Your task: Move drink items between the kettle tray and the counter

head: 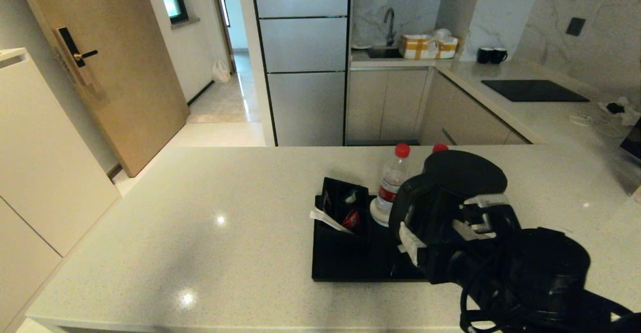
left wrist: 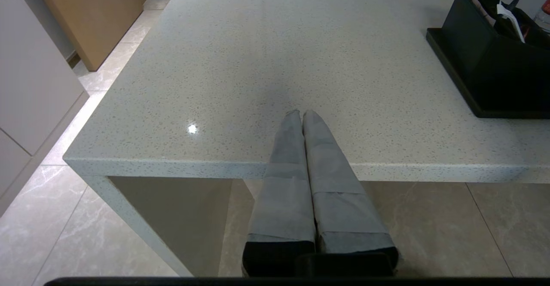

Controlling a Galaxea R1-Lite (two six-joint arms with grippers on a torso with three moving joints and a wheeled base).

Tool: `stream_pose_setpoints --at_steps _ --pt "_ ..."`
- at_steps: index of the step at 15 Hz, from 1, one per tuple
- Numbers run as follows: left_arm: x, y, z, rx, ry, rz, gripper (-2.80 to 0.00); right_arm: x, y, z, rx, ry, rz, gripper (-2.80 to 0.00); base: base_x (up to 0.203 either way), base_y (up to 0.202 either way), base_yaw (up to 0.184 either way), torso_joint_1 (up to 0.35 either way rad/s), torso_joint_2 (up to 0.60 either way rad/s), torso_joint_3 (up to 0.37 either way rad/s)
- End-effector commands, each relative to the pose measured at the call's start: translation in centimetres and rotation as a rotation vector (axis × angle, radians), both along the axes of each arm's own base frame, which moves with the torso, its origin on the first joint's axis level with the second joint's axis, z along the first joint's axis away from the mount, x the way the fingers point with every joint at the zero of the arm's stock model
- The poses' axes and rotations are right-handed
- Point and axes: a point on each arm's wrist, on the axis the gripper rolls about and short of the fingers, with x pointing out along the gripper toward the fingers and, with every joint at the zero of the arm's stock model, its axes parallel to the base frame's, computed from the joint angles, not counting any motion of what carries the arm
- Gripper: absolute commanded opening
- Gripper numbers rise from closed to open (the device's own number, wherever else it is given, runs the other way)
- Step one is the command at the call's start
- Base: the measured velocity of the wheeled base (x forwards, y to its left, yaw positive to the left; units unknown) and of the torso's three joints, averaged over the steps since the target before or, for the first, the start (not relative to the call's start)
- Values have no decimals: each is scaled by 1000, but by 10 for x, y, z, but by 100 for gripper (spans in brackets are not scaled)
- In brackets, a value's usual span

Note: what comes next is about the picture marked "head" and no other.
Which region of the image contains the dark grey electric kettle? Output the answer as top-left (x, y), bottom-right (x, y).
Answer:
top-left (388, 150), bottom-right (508, 273)

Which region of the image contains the white round saucer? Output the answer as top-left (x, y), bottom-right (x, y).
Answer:
top-left (369, 198), bottom-right (396, 228)

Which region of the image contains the black rectangular serving tray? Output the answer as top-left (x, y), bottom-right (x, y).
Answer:
top-left (310, 194), bottom-right (431, 282)

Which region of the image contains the white paper stick packet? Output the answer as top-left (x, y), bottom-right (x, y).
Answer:
top-left (308, 209), bottom-right (353, 233)

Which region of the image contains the black sachet holder box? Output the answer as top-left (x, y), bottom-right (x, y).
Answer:
top-left (314, 177), bottom-right (372, 241)

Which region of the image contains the beige cooktop base cabinet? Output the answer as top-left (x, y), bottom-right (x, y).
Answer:
top-left (418, 69), bottom-right (533, 146)

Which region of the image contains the beige sink base cabinet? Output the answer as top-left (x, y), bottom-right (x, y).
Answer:
top-left (345, 67), bottom-right (432, 146)

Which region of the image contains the black induction cooktop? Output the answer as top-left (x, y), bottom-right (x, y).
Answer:
top-left (482, 79), bottom-right (591, 102)

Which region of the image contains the white crumpled cloth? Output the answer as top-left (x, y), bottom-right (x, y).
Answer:
top-left (599, 96), bottom-right (641, 126)

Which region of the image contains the white box yellow tape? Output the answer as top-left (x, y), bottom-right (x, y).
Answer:
top-left (436, 37), bottom-right (460, 60)
top-left (399, 34), bottom-right (438, 60)

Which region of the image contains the kitchen sink basin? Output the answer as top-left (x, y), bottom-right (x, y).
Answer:
top-left (365, 47), bottom-right (404, 60)

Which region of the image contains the silver refrigerator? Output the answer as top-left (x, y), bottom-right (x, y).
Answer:
top-left (249, 0), bottom-right (352, 147)

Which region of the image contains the dark kitchen faucet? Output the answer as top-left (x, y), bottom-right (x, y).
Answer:
top-left (383, 8), bottom-right (397, 47)

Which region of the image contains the white plastic bag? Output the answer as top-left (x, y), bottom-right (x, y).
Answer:
top-left (212, 60), bottom-right (232, 83)

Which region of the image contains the brown wooden door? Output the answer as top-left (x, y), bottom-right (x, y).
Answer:
top-left (14, 0), bottom-right (190, 178)

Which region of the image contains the white tall cabinet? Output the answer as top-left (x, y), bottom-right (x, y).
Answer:
top-left (0, 48), bottom-right (121, 333)

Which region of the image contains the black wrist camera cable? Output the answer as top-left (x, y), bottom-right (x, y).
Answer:
top-left (459, 253), bottom-right (506, 333)

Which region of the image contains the black door lock handle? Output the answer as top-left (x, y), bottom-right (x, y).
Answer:
top-left (54, 26), bottom-right (100, 87)

